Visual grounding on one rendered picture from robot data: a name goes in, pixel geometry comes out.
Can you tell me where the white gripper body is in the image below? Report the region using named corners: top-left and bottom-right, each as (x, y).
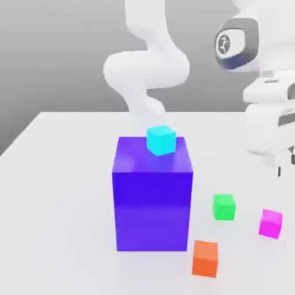
top-left (244, 103), bottom-right (295, 162)

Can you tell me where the small magenta cube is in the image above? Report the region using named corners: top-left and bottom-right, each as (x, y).
top-left (258, 209), bottom-right (283, 240)

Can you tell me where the small green cube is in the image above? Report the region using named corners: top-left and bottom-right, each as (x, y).
top-left (212, 193), bottom-right (237, 221)

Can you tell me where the small cyan cube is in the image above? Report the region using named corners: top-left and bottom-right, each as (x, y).
top-left (146, 124), bottom-right (177, 157)

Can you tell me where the small orange cube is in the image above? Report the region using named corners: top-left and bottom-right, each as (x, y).
top-left (191, 240), bottom-right (219, 279)

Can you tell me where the large purple box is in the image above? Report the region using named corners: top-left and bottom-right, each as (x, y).
top-left (112, 136), bottom-right (194, 252)

